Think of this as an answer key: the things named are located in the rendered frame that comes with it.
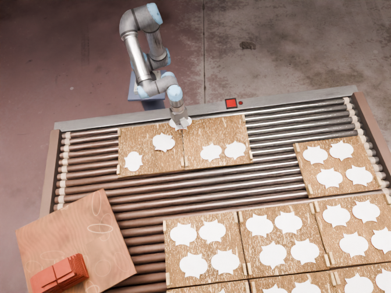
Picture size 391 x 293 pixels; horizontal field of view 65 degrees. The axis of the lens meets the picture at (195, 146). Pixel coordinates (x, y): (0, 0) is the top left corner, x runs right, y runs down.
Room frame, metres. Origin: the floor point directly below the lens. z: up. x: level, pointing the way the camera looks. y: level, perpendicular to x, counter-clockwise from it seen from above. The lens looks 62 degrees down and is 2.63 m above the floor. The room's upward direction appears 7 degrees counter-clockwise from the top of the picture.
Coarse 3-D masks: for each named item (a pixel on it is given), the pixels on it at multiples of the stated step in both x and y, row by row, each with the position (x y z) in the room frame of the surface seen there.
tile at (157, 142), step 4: (164, 136) 1.01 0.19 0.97; (156, 140) 0.98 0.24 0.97; (160, 140) 0.98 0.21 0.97; (164, 140) 0.98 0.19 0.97; (168, 140) 0.97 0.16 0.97; (156, 144) 0.95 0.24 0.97; (160, 144) 0.95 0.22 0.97; (164, 144) 0.95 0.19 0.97; (168, 144) 0.94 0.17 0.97; (172, 144) 0.94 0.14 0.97; (156, 148) 0.93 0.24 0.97; (160, 148) 0.92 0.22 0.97; (164, 148) 0.92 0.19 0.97; (168, 148) 0.91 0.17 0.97
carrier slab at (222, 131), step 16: (192, 128) 1.05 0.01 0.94; (208, 128) 1.04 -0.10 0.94; (224, 128) 1.02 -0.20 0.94; (240, 128) 1.01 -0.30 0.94; (192, 144) 0.94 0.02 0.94; (208, 144) 0.92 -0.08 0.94; (224, 144) 0.91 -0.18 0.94; (192, 160) 0.82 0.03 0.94; (208, 160) 0.81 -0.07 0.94; (224, 160) 0.80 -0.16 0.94; (240, 160) 0.78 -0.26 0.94
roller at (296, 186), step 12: (216, 192) 0.61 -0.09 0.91; (228, 192) 0.60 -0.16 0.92; (240, 192) 0.59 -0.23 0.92; (252, 192) 0.58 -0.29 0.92; (264, 192) 0.57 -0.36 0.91; (132, 204) 0.60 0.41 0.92; (144, 204) 0.59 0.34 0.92; (156, 204) 0.58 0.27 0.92; (168, 204) 0.58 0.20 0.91; (180, 204) 0.57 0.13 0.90
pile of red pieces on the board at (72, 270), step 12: (60, 264) 0.26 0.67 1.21; (72, 264) 0.26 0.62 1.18; (84, 264) 0.28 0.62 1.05; (36, 276) 0.23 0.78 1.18; (48, 276) 0.22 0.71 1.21; (60, 276) 0.21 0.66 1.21; (72, 276) 0.21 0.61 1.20; (84, 276) 0.22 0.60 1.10; (36, 288) 0.19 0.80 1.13; (48, 288) 0.17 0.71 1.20; (60, 288) 0.18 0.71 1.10
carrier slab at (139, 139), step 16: (128, 128) 1.12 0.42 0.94; (144, 128) 1.10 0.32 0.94; (160, 128) 1.08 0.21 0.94; (128, 144) 1.00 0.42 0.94; (144, 144) 0.98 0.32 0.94; (176, 144) 0.95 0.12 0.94; (144, 160) 0.87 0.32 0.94; (160, 160) 0.85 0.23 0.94; (176, 160) 0.84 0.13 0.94; (128, 176) 0.78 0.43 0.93
